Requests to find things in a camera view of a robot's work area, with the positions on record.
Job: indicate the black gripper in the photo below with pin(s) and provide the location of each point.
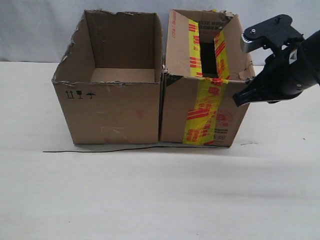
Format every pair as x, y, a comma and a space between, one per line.
301, 68

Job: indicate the open plain cardboard box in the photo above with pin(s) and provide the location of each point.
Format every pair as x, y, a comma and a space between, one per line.
109, 80

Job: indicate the cardboard box with yellow tape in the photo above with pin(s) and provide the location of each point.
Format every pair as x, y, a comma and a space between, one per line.
204, 67

